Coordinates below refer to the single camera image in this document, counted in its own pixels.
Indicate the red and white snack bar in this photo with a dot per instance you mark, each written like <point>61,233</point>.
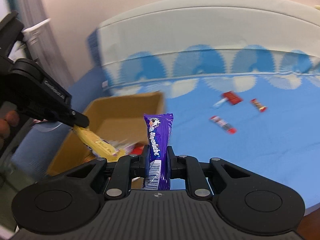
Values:
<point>222,124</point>

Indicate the white and blue snack packet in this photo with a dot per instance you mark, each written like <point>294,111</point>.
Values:
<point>219,103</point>

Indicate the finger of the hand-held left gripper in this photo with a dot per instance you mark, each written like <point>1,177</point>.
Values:
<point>80,120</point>

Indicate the white cabinet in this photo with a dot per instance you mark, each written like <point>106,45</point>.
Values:
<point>37,37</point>

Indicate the brown cardboard box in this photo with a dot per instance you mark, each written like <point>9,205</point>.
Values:
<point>120,115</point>

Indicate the small red snack packet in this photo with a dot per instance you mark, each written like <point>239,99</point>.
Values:
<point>136,150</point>

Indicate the white folded quilt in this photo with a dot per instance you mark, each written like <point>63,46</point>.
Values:
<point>200,27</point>

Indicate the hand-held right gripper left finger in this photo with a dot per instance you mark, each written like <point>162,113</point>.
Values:
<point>147,163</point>

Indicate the yellow snack packet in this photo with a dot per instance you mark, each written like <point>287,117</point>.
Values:
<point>97,142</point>

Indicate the white fabric tag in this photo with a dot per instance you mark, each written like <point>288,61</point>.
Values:
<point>105,84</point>

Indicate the grey curtain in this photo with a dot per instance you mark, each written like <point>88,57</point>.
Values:
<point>53,35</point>

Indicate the red and gold candy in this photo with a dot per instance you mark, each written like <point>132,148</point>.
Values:
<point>258,105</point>

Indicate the red flat snack packet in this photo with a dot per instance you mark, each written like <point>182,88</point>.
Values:
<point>232,97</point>

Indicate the person's left hand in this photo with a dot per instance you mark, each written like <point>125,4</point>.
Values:
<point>10,120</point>

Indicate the purple candy packet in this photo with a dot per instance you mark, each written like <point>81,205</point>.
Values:
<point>160,140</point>

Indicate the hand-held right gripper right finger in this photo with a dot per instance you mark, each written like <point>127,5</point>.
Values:
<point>170,163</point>

